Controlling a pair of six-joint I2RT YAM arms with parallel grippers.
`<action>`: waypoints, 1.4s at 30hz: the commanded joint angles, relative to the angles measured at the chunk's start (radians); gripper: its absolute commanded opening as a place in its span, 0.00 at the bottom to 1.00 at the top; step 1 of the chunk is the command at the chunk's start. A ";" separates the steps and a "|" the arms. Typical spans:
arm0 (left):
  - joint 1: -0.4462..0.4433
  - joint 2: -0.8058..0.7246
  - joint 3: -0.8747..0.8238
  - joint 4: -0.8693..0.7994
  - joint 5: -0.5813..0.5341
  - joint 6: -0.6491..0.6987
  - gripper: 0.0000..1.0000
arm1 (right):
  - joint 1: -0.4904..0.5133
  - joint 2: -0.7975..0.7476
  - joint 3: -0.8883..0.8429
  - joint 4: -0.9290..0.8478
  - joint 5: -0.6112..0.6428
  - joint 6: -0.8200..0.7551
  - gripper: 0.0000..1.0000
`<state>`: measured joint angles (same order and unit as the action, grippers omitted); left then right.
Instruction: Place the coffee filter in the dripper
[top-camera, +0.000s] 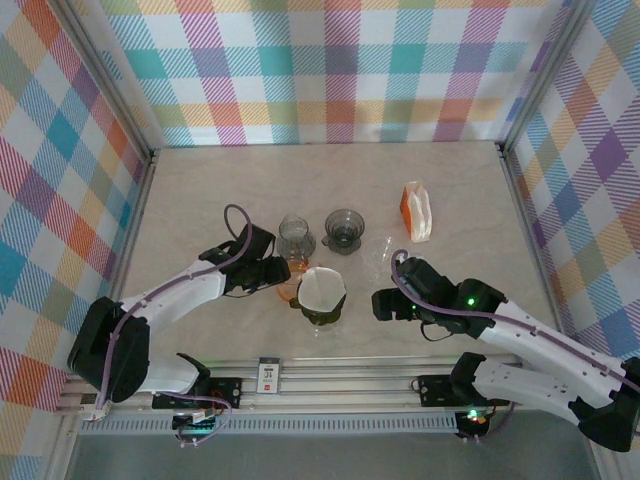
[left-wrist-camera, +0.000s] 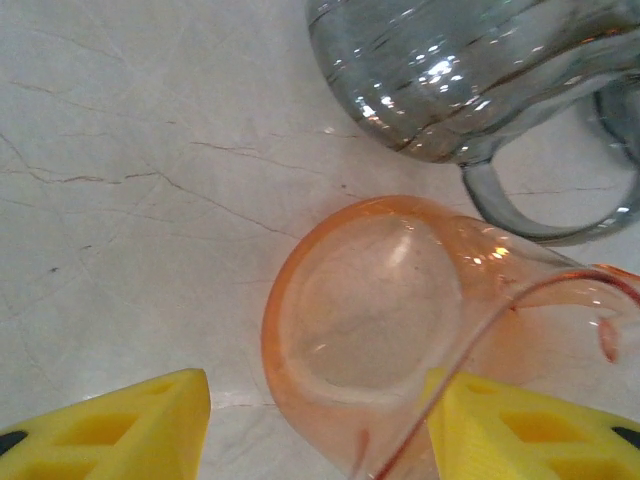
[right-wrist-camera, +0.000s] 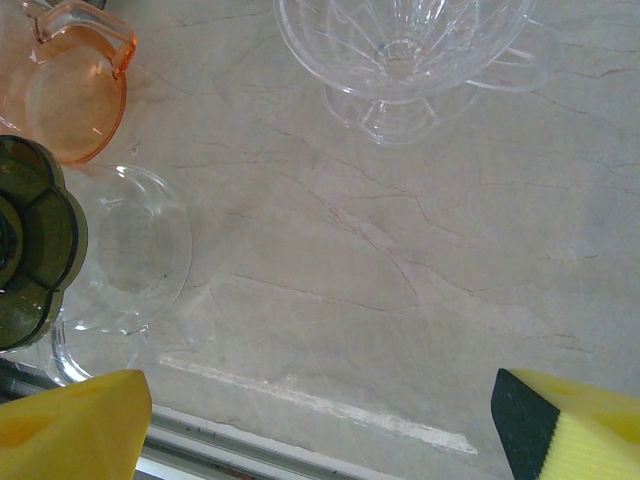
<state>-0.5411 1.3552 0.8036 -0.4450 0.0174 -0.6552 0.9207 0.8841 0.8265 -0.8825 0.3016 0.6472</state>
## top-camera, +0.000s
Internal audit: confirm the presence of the white paper coffee filter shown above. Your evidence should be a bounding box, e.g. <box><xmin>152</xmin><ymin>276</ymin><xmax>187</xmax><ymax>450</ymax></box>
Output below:
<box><xmin>298</xmin><ymin>265</ymin><xmax>347</xmax><ymax>314</ymax></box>

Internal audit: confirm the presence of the clear plastic coffee dripper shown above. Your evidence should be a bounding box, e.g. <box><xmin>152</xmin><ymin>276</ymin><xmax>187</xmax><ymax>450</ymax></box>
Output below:
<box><xmin>363</xmin><ymin>235</ymin><xmax>402</xmax><ymax>282</ymax></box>

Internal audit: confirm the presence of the olive green coffee dripper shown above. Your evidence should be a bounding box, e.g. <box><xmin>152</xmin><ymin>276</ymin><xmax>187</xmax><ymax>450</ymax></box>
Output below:
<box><xmin>295</xmin><ymin>272</ymin><xmax>350</xmax><ymax>329</ymax></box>

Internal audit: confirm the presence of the grey plastic coffee dripper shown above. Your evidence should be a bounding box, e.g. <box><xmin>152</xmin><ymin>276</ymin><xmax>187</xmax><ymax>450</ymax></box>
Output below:
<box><xmin>319</xmin><ymin>208</ymin><xmax>367</xmax><ymax>256</ymax></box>

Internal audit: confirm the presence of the orange filter holder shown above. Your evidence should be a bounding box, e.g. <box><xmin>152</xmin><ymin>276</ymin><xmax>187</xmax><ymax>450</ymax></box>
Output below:
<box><xmin>399</xmin><ymin>180</ymin><xmax>427</xmax><ymax>237</ymax></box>

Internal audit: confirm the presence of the stack of white paper filters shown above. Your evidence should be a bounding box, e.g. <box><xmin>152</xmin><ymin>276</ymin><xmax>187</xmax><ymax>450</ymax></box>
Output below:
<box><xmin>405</xmin><ymin>181</ymin><xmax>434</xmax><ymax>244</ymax></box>

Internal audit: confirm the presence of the orange coffee dripper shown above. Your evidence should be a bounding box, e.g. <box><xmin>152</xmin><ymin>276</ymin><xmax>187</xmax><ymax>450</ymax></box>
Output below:
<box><xmin>275</xmin><ymin>258</ymin><xmax>307</xmax><ymax>308</ymax></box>

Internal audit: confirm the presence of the grey glass carafe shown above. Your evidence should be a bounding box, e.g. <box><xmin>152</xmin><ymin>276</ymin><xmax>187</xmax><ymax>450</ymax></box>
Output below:
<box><xmin>275</xmin><ymin>213</ymin><xmax>318</xmax><ymax>262</ymax></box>

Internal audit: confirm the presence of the small electronics board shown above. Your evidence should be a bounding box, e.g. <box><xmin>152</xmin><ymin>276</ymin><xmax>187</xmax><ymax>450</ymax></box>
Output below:
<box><xmin>458</xmin><ymin>408</ymin><xmax>489</xmax><ymax>438</ymax></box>
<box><xmin>171</xmin><ymin>413</ymin><xmax>222</xmax><ymax>436</ymax></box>

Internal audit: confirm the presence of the white printed paper label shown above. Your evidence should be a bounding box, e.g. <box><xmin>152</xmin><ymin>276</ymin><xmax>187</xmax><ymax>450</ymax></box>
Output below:
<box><xmin>79</xmin><ymin>394</ymin><xmax>112</xmax><ymax>422</ymax></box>

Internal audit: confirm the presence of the purple camera cable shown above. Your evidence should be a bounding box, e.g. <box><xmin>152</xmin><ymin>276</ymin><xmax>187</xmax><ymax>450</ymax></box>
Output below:
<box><xmin>96</xmin><ymin>203</ymin><xmax>254</xmax><ymax>409</ymax></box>
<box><xmin>390</xmin><ymin>248</ymin><xmax>640</xmax><ymax>390</ymax></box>

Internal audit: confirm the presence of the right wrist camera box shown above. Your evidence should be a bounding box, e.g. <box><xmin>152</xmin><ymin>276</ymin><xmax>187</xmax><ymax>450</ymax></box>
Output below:
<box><xmin>396</xmin><ymin>255</ymin><xmax>452</xmax><ymax>297</ymax></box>

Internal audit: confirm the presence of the aluminium mounting rail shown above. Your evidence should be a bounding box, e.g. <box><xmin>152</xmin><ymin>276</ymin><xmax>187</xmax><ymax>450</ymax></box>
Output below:
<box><xmin>59</xmin><ymin>355</ymin><xmax>609</xmax><ymax>418</ymax></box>

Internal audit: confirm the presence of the purple looped power cable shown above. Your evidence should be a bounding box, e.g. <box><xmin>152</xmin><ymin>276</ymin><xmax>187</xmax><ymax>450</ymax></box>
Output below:
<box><xmin>173</xmin><ymin>386</ymin><xmax>235</xmax><ymax>449</ymax></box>
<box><xmin>461</xmin><ymin>398</ymin><xmax>517</xmax><ymax>444</ymax></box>

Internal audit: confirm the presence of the aluminium side rail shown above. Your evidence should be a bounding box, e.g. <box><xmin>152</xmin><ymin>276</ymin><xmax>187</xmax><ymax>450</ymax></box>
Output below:
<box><xmin>111</xmin><ymin>148</ymin><xmax>161</xmax><ymax>301</ymax></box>
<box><xmin>495</xmin><ymin>142</ymin><xmax>572</xmax><ymax>331</ymax></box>

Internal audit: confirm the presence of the grey slotted cable duct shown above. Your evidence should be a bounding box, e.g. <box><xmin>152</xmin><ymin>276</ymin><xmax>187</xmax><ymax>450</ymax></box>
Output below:
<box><xmin>79</xmin><ymin>412</ymin><xmax>460</xmax><ymax>438</ymax></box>

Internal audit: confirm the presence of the aluminium frame post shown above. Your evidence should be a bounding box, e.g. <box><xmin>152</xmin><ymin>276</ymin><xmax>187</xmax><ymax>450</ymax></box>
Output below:
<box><xmin>58</xmin><ymin>0</ymin><xmax>157</xmax><ymax>162</ymax></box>
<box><xmin>498</xmin><ymin>0</ymin><xmax>599</xmax><ymax>152</ymax></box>

